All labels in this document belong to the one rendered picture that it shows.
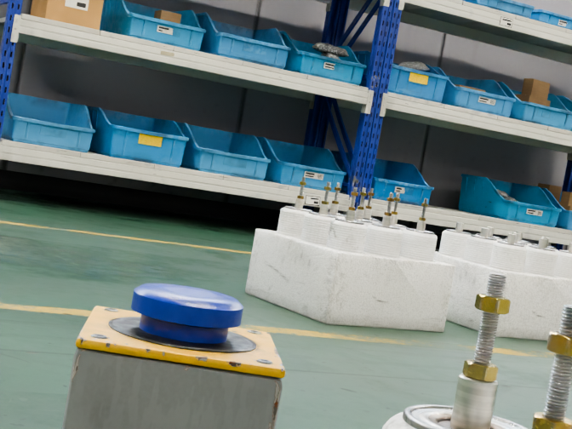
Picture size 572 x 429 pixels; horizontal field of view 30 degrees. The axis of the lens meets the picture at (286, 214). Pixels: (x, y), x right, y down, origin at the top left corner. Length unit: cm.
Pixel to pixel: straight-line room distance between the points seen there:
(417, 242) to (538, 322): 47
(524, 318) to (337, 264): 67
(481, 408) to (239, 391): 27
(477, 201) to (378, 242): 337
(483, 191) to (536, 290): 302
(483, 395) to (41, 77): 493
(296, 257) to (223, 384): 238
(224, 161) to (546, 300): 229
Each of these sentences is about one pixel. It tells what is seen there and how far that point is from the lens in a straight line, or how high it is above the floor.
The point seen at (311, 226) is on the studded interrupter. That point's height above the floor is 22.
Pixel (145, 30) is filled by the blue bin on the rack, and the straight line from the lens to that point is 487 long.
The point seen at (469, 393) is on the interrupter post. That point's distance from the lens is 60.
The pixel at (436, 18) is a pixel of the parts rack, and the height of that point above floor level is 130.
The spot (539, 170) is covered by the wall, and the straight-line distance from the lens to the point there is 689.
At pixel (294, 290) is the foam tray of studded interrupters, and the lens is 273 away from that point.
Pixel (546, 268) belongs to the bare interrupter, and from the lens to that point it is 311.
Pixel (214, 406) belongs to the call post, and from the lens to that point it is 36.
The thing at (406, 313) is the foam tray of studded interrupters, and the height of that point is 4.
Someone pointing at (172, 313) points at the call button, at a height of 32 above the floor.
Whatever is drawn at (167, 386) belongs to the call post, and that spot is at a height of 30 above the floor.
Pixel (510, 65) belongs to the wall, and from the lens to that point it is 671.
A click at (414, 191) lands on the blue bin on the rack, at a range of 549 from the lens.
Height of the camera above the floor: 38
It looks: 3 degrees down
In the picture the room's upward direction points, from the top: 10 degrees clockwise
